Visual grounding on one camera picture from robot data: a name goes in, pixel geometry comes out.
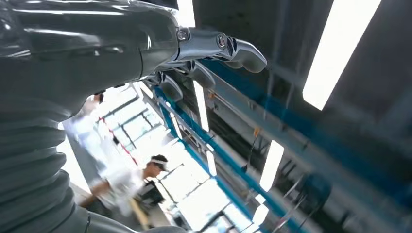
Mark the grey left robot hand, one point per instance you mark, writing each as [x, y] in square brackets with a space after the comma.
[80, 48]

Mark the person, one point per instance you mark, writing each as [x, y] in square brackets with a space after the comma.
[83, 125]
[124, 186]

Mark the white ceiling light panel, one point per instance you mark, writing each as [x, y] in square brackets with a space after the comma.
[271, 165]
[341, 51]
[185, 13]
[211, 163]
[201, 106]

